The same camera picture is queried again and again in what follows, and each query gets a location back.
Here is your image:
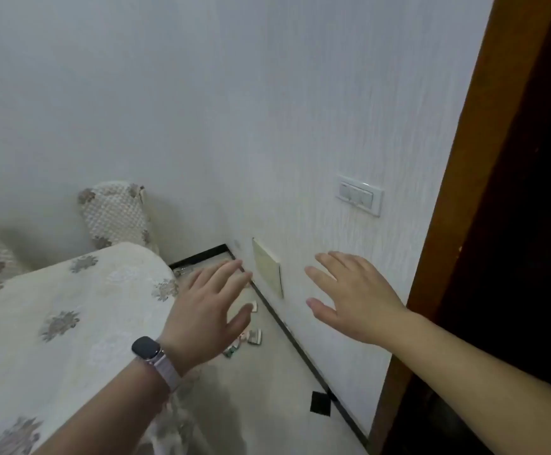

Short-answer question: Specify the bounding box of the brown wooden door frame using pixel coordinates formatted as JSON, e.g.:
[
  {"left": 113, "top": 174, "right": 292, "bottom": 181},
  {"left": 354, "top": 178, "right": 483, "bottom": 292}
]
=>
[{"left": 368, "top": 0, "right": 551, "bottom": 455}]

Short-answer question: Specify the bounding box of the table with cream floral tablecloth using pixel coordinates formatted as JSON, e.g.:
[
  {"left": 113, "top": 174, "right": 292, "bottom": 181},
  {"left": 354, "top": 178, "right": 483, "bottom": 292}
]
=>
[{"left": 0, "top": 241, "right": 205, "bottom": 455}]

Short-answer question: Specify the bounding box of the beige wall panel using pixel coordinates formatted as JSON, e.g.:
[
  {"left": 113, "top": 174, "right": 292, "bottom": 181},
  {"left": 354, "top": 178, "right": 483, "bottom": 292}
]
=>
[{"left": 251, "top": 237, "right": 284, "bottom": 299}]

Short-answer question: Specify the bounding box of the smartwatch with white band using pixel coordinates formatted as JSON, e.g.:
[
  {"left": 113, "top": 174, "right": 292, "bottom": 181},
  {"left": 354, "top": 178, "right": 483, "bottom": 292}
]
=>
[{"left": 131, "top": 336, "right": 184, "bottom": 393}]

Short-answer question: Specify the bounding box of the person's left hand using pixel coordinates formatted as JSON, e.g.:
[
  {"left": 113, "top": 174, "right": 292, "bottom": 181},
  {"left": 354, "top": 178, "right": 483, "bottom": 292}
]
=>
[{"left": 159, "top": 259, "right": 253, "bottom": 376}]

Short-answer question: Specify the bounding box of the person's right forearm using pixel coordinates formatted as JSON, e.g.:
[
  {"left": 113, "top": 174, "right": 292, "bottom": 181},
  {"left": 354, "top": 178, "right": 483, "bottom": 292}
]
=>
[{"left": 388, "top": 307, "right": 551, "bottom": 455}]

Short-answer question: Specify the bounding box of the person's left forearm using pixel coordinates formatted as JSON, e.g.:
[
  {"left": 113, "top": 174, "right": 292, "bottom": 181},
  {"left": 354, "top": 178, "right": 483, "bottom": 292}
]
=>
[{"left": 33, "top": 360, "right": 181, "bottom": 455}]

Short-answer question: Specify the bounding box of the green white wrapper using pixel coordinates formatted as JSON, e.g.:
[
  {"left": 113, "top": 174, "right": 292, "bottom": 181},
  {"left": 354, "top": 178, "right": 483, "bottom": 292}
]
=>
[{"left": 222, "top": 338, "right": 246, "bottom": 360}]

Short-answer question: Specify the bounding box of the black baseboard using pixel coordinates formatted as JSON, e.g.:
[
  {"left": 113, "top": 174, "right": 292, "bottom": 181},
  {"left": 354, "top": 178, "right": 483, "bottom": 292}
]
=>
[{"left": 169, "top": 243, "right": 370, "bottom": 451}]

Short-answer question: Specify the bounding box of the person's right hand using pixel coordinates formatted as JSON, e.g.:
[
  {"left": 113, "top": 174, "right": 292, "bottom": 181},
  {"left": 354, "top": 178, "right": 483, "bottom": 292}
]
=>
[{"left": 305, "top": 252, "right": 411, "bottom": 349}]

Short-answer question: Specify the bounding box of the white wall light switch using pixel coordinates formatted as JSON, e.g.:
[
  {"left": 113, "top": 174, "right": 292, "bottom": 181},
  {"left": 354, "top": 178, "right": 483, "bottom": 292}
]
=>
[{"left": 335, "top": 174, "right": 384, "bottom": 217}]

